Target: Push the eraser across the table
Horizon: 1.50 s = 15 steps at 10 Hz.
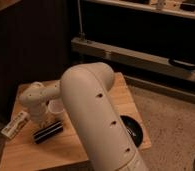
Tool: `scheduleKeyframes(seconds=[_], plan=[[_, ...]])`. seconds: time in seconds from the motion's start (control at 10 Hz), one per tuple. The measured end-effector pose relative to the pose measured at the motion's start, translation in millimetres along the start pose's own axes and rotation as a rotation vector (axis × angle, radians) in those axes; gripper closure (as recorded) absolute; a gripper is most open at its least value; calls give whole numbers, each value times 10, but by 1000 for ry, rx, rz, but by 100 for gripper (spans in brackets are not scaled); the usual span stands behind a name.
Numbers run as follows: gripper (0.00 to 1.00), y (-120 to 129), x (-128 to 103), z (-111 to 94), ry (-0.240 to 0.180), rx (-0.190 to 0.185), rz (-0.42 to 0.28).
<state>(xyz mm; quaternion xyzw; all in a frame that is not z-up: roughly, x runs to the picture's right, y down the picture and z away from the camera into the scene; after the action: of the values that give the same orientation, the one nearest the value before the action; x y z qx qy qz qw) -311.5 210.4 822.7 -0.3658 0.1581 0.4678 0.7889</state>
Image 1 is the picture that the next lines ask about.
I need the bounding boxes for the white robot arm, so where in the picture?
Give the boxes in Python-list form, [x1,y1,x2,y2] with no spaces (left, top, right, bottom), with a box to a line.
[19,62,148,171]

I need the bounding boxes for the metal vertical rod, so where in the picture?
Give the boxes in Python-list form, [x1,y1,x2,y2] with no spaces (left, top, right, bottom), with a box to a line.
[77,0,85,41]

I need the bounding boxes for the grey metal rail case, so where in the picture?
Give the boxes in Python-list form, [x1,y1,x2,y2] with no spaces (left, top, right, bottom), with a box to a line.
[71,37,195,82]

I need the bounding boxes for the wooden shelf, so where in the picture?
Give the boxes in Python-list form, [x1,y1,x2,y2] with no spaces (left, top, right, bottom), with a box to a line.
[85,0,195,20]

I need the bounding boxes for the translucent plastic cup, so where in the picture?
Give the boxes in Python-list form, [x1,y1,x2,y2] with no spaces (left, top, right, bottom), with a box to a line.
[48,99,65,120]

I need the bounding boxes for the black round bowl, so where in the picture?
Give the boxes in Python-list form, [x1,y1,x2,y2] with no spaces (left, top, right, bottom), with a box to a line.
[121,115,143,147]

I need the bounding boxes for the black striped eraser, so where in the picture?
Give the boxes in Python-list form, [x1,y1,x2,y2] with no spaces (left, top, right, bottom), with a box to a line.
[33,121,63,144]

